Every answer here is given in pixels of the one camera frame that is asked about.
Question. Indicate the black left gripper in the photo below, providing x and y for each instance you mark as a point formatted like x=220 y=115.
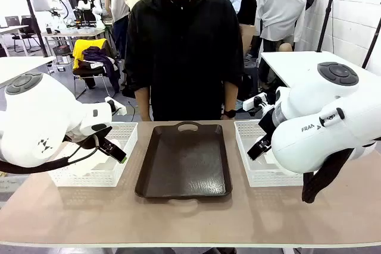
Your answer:
x=99 y=138

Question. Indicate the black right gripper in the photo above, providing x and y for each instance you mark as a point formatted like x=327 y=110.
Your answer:
x=269 y=123

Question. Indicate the person's left forearm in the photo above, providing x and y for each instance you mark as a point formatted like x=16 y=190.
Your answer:
x=230 y=96

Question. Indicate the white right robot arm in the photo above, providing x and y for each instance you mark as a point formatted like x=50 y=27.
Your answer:
x=327 y=123

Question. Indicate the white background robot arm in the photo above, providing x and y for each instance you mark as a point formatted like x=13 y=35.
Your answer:
x=89 y=1

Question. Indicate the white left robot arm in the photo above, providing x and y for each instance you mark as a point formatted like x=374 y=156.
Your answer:
x=35 y=117

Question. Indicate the person's right forearm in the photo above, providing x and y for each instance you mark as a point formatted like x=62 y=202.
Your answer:
x=143 y=102

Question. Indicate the white perforated basket with sticker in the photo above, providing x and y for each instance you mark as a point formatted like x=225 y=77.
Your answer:
x=256 y=173

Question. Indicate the white perforated plastic basket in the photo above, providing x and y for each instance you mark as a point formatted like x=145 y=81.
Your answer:
x=98 y=173

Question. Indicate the black wristwatch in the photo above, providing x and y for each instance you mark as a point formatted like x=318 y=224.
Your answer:
x=229 y=114

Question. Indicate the dark brown plastic tray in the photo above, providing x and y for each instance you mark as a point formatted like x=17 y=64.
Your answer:
x=183 y=161

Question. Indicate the metal chair with clothes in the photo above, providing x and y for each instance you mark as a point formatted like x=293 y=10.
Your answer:
x=89 y=72

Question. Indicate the dark purple garment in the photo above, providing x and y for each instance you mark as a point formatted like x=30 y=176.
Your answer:
x=104 y=57

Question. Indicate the yellow garment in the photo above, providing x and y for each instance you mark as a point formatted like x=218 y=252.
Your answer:
x=81 y=47

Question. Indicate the person in black hoodie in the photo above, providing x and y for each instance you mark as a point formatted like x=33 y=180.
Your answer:
x=184 y=57

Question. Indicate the white background work desk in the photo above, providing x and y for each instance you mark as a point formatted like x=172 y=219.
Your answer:
x=74 y=32

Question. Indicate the mannequin in white tank top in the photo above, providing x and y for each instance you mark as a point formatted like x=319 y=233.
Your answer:
x=119 y=7

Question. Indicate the mannequin in white shirt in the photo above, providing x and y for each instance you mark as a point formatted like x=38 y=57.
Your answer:
x=279 y=7

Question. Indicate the black light stand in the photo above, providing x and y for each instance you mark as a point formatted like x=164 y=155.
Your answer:
x=35 y=25

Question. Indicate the black tripod stand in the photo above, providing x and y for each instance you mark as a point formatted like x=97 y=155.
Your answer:
x=326 y=16

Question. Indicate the black office chair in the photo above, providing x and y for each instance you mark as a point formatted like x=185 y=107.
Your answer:
x=21 y=31

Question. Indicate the black slanted tripod leg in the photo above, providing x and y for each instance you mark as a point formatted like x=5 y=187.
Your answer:
x=372 y=43

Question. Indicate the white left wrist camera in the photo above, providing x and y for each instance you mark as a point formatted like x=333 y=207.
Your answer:
x=119 y=108

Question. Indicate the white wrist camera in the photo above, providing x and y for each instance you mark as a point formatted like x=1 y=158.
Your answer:
x=119 y=108
x=251 y=103

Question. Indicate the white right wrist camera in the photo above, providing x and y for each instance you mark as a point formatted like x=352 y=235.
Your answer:
x=251 y=103

